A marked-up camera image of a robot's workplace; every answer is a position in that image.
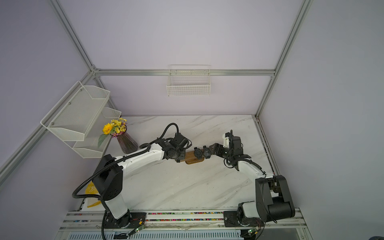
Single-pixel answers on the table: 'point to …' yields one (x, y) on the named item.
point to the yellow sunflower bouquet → (113, 128)
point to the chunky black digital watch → (198, 153)
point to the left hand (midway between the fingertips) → (179, 155)
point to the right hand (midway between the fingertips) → (214, 150)
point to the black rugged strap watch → (206, 152)
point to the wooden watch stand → (190, 158)
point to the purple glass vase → (127, 144)
